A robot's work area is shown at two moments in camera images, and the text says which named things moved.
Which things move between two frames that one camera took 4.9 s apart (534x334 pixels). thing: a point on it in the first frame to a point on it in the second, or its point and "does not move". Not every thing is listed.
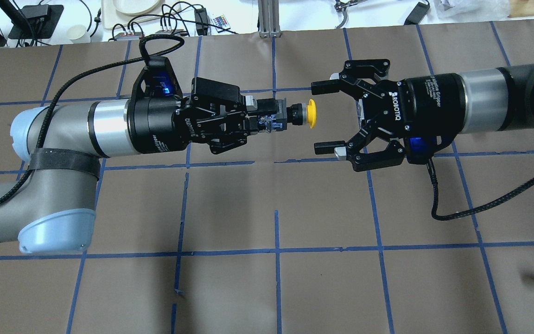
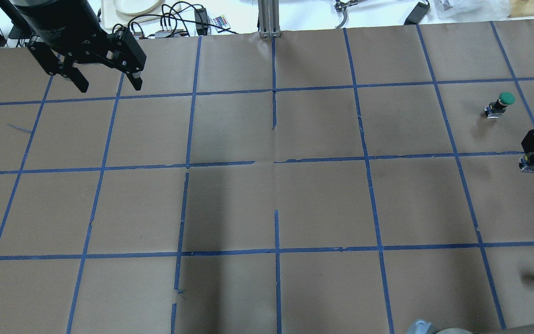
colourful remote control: (220, 21) does not move
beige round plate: (136, 7) does not move
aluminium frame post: (268, 12) does not move
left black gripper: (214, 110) to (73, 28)
